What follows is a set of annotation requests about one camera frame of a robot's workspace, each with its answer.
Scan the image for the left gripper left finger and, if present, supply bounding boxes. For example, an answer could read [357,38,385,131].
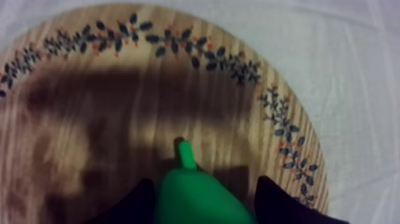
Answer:
[83,178,157,224]

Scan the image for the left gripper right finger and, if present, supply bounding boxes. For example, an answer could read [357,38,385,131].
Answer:
[254,175,350,224]

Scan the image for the green toy pear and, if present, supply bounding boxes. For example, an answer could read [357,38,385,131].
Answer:
[154,140,258,224]

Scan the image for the round wooden board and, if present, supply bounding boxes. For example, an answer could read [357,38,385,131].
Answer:
[0,4,330,224]

